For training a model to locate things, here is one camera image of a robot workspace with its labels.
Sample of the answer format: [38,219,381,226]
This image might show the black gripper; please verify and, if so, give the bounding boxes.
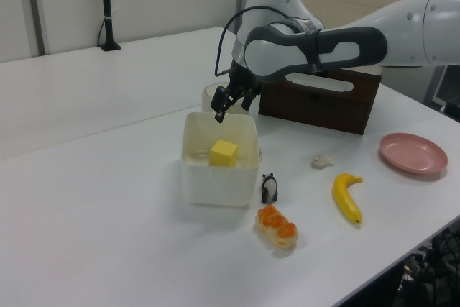
[210,65,262,124]

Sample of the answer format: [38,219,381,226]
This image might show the small coloured foam cube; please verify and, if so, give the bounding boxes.
[208,139,240,169]

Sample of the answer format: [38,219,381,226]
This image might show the open cream plastic box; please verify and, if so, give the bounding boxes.
[180,111,261,209]

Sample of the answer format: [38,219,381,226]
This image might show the small beige trash can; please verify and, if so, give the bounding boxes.
[201,82,242,116]

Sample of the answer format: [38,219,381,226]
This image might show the dark wooden drawer cabinet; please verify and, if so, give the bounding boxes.
[257,68,382,137]

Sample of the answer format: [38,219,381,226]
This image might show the toy panda figure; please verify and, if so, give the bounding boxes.
[261,173,280,205]

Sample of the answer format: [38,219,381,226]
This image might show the crumpled white paper ball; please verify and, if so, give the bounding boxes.
[310,153,335,170]

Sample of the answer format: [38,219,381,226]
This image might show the toy salmon roe sushi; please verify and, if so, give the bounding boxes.
[254,205,300,251]

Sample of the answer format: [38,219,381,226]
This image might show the yellow toy banana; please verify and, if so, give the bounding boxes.
[331,173,364,226]

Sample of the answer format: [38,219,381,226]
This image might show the black stand pole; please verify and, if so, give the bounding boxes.
[97,0,122,52]

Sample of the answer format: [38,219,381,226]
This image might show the pink plastic plate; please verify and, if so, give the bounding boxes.
[379,132,450,177]

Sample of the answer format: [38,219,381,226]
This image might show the dark equipment case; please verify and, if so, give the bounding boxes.
[443,99,460,123]

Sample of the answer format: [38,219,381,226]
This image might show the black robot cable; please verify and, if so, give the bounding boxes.
[214,5,293,78]

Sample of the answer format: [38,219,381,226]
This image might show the white drawer handle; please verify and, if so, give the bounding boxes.
[285,72,355,93]

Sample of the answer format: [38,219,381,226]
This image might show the black wire mesh object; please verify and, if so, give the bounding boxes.
[395,220,460,307]

